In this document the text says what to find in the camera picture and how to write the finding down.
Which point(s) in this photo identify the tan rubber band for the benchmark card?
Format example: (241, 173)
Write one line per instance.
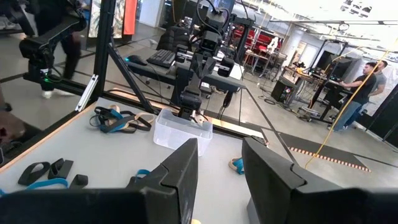
(146, 115)
(115, 107)
(231, 164)

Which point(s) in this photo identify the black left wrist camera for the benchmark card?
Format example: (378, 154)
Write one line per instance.
(210, 42)

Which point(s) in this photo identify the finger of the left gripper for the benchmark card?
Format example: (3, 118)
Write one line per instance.
(209, 67)
(197, 65)

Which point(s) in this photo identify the black computer mouse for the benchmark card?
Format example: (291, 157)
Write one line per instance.
(136, 60)

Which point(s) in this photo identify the short black rubber band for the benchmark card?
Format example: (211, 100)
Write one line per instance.
(79, 182)
(65, 169)
(25, 177)

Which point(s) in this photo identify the black monitor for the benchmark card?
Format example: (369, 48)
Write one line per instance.
(339, 67)

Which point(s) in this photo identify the thin black rubber band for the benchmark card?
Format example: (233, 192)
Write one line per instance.
(141, 127)
(93, 119)

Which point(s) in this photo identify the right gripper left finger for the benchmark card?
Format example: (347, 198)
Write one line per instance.
(93, 208)

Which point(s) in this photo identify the red storage shelf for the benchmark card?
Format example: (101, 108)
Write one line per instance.
(264, 40)

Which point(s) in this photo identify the person's hand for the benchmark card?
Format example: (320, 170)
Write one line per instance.
(11, 127)

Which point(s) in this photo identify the silver metal bracket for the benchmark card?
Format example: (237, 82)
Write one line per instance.
(87, 93)

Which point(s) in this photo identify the black computer tower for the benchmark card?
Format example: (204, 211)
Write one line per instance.
(281, 91)

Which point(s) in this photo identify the thin blue rubber band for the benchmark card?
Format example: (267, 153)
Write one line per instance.
(46, 183)

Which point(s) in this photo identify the black keyboard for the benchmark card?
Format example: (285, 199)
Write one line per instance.
(161, 58)

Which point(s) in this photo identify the patterned hanging cloth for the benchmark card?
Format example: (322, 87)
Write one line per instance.
(119, 18)

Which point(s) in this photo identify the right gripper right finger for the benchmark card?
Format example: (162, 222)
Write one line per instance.
(280, 193)

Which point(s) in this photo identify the white paper sheet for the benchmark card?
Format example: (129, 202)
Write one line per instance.
(237, 73)

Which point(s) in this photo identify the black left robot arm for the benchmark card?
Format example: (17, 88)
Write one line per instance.
(190, 102)

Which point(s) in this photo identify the person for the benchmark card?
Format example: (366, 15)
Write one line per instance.
(362, 90)
(71, 56)
(381, 81)

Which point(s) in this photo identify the wide blue rubber band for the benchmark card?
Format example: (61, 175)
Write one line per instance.
(239, 166)

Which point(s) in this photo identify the black orange-striped floor mat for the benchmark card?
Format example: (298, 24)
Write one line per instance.
(311, 144)

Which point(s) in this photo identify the orange hanging cloth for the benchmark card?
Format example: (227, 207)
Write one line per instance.
(130, 17)

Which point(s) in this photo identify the clear plastic basket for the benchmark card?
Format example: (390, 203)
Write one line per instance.
(174, 137)

